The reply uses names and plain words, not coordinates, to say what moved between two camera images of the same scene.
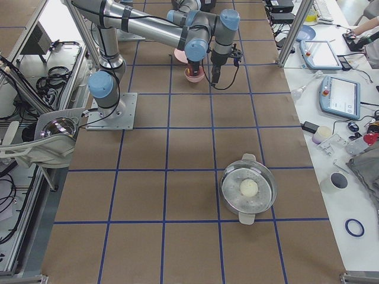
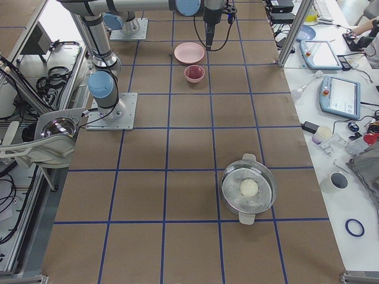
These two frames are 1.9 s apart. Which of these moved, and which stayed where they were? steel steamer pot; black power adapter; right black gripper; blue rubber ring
Moved: right black gripper
Stayed: steel steamer pot; blue rubber ring; black power adapter
